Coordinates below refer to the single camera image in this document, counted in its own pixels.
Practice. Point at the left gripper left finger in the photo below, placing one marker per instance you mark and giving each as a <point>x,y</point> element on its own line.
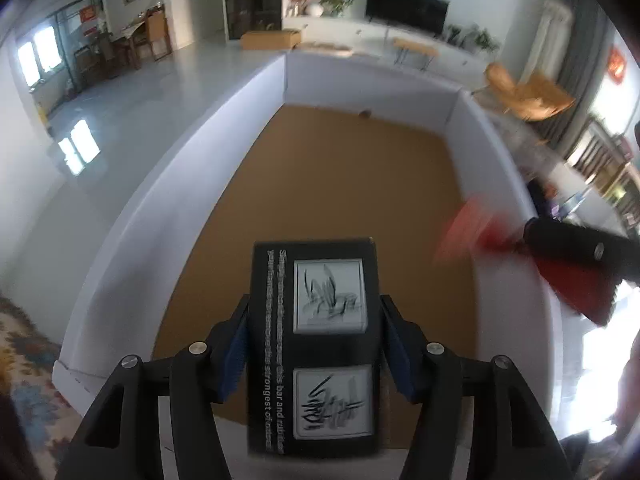
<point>155,420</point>

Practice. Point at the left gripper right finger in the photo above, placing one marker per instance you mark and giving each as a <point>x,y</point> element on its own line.
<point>511,437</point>

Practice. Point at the black printed box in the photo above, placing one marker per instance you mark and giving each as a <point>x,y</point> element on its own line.
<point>313,350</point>

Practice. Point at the white cardboard sorting box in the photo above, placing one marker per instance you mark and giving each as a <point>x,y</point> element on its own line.
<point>312,148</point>

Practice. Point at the patterned floor rug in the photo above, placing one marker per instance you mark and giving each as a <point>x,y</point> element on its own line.
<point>37,424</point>

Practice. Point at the orange lounge chair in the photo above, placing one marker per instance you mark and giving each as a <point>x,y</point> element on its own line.
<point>532,101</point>

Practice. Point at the grey curtain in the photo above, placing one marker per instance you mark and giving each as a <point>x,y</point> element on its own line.
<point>581,72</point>

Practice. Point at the green potted plant right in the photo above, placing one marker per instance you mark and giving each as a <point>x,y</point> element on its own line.
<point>472,39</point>

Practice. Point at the green potted plant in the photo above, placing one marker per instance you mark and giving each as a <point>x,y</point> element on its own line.
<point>472,39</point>
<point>336,8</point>

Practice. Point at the wooden bench hairpin legs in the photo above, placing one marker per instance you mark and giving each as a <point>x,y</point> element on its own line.
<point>404,47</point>

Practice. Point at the white low tv cabinet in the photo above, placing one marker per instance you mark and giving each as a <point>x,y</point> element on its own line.
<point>379,41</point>

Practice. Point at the black flat television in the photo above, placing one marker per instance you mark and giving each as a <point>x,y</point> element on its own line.
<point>426,15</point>

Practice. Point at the green potted plant left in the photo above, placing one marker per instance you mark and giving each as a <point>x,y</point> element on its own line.
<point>336,8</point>

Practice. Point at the brown cardboard carton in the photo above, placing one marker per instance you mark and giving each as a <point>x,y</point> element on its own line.
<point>271,40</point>

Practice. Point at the wooden dining chair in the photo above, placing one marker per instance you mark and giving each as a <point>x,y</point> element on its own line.
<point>151,32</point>

